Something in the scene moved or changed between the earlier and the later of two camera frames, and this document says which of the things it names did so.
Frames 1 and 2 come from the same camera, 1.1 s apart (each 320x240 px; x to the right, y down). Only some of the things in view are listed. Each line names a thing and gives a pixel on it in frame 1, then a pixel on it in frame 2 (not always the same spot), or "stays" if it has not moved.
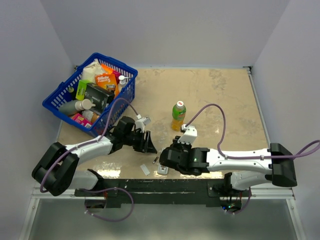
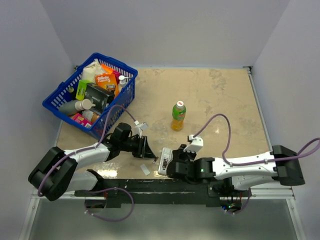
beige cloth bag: x=89 y=72 stays
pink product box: x=78 y=118 stays
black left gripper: x=145 y=145 to x=143 y=150
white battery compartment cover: x=144 y=169 stays
